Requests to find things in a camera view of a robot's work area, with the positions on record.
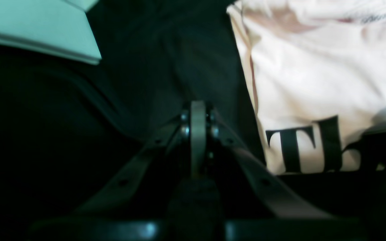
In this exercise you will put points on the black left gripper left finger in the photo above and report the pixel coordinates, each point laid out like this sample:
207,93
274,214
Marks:
124,209

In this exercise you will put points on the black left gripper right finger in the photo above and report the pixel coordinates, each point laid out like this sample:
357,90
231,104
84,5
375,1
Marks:
238,173

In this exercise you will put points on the pink T-shirt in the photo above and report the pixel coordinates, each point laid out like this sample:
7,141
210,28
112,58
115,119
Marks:
315,71

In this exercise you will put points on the black table cloth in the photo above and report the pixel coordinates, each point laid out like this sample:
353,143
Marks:
67,127

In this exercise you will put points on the white box right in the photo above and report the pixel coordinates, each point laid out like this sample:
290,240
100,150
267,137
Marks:
52,27

